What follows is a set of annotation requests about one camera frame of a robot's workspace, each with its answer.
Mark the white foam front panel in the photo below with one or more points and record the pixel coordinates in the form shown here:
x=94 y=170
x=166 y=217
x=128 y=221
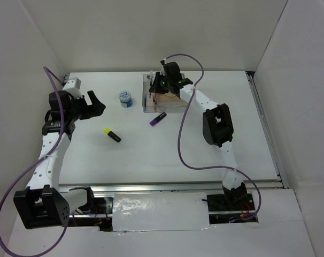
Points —
x=160 y=212

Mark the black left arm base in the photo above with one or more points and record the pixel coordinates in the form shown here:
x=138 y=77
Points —
x=99 y=215

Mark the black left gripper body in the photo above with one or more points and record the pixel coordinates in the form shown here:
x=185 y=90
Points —
x=75 y=112

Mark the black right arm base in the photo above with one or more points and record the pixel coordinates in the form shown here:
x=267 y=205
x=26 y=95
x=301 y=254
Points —
x=223 y=212

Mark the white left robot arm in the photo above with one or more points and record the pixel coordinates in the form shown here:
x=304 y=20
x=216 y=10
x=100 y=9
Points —
x=41 y=204

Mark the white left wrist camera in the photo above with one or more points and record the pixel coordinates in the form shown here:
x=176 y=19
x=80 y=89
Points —
x=72 y=86

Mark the long clear smoky tray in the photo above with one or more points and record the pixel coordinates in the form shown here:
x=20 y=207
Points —
x=150 y=108

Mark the purple black highlighter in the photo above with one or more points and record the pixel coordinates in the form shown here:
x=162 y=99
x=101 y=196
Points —
x=156 y=120

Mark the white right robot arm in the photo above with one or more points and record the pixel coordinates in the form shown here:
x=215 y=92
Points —
x=217 y=126

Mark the round blue white tin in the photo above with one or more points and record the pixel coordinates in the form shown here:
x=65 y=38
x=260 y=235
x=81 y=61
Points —
x=125 y=99

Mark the clear plastic tray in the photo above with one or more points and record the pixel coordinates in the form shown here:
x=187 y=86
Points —
x=171 y=108

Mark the yellow black highlighter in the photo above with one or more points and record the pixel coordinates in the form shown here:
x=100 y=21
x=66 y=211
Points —
x=112 y=135

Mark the blue clear pen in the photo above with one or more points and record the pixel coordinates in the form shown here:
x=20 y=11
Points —
x=151 y=77

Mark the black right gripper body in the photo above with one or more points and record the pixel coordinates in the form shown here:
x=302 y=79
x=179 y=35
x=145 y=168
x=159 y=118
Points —
x=162 y=83

